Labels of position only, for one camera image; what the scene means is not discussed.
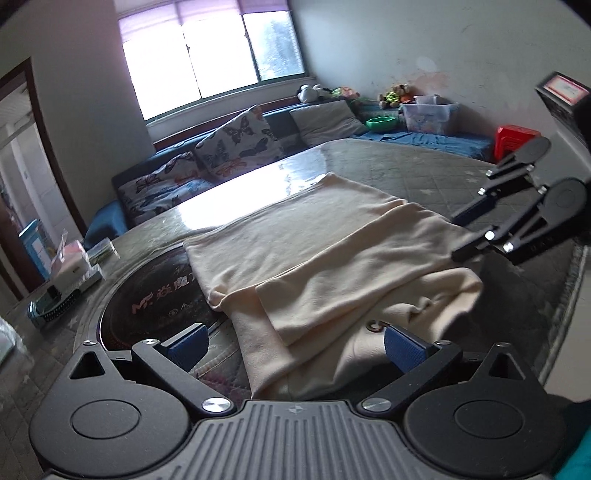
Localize grey pillow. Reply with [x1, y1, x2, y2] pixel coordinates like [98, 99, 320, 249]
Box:
[289, 99, 365, 148]

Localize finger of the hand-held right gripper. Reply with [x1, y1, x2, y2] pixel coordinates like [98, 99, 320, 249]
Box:
[451, 196, 561, 265]
[451, 148, 535, 227]

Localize blue cabinet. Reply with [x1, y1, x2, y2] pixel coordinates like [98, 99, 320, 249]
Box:
[18, 219, 54, 280]

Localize flat butterfly print cushion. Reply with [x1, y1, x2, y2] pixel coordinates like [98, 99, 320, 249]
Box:
[117, 152, 215, 227]

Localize pink tissue pack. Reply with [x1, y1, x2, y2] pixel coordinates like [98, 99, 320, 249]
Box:
[58, 242, 88, 271]

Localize panda plush toy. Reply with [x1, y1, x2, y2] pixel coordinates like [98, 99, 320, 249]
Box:
[296, 83, 331, 104]

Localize teal cloth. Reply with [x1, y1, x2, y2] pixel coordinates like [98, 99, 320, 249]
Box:
[554, 434, 591, 480]

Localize white box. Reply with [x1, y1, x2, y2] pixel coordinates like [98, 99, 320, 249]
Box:
[48, 258, 102, 296]

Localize blue sofa throw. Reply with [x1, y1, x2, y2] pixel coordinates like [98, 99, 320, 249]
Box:
[351, 130, 494, 162]

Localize cream fleece garment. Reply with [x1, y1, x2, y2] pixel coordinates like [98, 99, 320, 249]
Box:
[183, 172, 485, 401]

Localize small green packet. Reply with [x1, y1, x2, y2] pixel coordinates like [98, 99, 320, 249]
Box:
[85, 237, 116, 266]

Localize blue corner sofa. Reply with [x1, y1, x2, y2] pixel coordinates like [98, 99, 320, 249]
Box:
[83, 95, 495, 252]

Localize brown plush toys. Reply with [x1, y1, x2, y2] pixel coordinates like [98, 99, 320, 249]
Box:
[379, 83, 414, 109]

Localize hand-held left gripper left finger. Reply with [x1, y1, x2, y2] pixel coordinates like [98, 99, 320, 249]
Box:
[67, 323, 234, 414]

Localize purple window blind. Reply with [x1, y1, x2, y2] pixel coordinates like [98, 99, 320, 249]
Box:
[115, 0, 291, 35]

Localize window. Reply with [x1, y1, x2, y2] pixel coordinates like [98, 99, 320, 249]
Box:
[117, 0, 308, 121]

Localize red plastic stool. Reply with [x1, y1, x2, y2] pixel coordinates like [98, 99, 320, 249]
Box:
[494, 124, 542, 163]

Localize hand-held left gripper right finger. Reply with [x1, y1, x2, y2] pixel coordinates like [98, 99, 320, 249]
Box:
[361, 323, 527, 413]

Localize dark wooden door frame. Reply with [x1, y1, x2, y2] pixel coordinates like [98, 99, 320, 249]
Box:
[0, 58, 88, 301]

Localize clear plastic storage box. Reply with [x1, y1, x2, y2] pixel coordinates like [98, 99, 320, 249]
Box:
[399, 95, 460, 136]

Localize plump butterfly print cushion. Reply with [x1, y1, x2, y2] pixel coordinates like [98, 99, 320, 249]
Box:
[194, 105, 284, 183]

